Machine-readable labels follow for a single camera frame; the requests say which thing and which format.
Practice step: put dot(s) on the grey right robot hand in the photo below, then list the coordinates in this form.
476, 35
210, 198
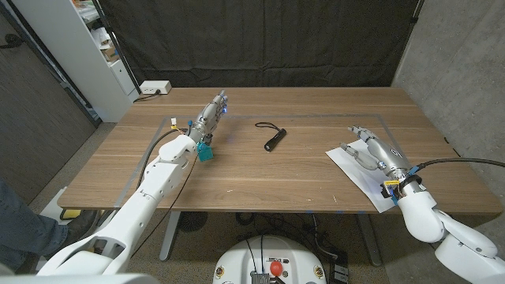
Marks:
388, 155

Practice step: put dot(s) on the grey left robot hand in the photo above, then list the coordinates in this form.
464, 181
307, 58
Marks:
209, 118

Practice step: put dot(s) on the white paper sheet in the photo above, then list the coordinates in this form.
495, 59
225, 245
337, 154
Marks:
363, 181

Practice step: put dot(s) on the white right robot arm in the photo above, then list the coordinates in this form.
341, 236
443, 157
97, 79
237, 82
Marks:
422, 221

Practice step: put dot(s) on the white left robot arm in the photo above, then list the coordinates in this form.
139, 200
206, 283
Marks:
138, 205

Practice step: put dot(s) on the teal block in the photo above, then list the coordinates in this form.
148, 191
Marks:
206, 154

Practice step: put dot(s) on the white power socket box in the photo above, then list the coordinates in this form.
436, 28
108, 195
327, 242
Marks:
155, 87

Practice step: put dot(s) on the grey table leg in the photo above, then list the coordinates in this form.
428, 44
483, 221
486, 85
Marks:
371, 244
169, 236

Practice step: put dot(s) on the black curtain backdrop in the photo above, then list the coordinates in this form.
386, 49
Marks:
256, 39

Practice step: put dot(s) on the black round floor object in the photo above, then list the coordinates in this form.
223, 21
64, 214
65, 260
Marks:
192, 221

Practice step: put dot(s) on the black stand pole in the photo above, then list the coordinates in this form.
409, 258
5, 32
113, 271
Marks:
118, 47
415, 17

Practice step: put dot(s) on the cardboard box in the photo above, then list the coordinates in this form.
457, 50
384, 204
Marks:
109, 52

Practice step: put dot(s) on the black floor power strip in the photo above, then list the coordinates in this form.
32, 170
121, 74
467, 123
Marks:
340, 272

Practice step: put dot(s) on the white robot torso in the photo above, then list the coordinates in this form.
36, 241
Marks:
236, 260

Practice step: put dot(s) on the white shelf cabinet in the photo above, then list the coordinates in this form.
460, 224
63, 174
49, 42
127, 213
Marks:
71, 51

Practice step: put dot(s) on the red emergency stop button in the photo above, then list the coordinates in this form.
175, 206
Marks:
276, 268

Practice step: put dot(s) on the person's dark shoe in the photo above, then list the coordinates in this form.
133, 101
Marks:
81, 225

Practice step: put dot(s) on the yellow floor object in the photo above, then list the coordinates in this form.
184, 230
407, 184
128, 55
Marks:
71, 214

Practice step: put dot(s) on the person's leg in jeans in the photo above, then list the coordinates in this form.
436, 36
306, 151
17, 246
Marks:
23, 236

